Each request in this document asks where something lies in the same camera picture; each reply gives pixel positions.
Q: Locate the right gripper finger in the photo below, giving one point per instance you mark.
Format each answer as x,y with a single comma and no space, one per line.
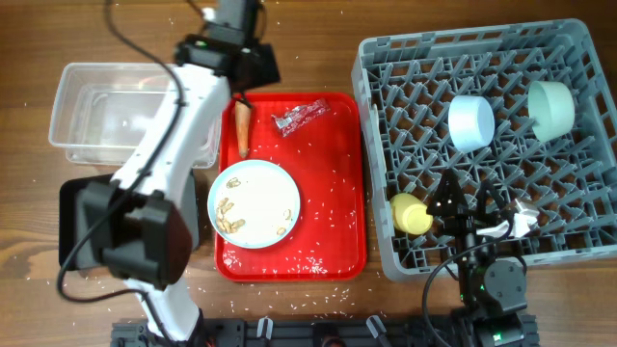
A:
448,199
487,190

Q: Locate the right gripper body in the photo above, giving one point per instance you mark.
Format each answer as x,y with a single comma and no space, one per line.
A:
459,215

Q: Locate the yellow cup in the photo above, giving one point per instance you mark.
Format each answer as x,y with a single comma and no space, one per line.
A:
409,214

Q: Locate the light blue bowl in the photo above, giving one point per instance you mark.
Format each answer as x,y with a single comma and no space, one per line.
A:
471,123

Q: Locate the green bowl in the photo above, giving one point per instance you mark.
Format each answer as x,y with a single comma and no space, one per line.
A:
552,109

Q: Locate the red foil wrapper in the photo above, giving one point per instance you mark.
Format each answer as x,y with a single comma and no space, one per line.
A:
293,119

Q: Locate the light blue plate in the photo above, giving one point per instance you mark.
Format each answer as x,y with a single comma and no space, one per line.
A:
257,171

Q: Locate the orange carrot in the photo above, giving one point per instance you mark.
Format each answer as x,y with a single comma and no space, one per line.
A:
242,120

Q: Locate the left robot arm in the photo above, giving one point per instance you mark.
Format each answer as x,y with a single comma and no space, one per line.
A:
132,224

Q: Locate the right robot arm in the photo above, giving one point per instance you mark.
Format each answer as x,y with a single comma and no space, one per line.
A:
492,283

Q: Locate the grey dishwasher rack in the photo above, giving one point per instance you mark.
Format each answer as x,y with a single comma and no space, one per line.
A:
404,85

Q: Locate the red serving tray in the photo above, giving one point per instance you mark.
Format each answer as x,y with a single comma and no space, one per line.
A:
324,158

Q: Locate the peanut shells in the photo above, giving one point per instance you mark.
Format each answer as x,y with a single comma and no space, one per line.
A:
246,205

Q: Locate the clear plastic bin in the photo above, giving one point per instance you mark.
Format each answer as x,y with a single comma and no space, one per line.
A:
102,111

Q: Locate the black tray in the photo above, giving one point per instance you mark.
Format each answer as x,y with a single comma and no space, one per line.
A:
67,206

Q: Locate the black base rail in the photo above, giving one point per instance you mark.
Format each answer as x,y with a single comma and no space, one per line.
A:
372,331

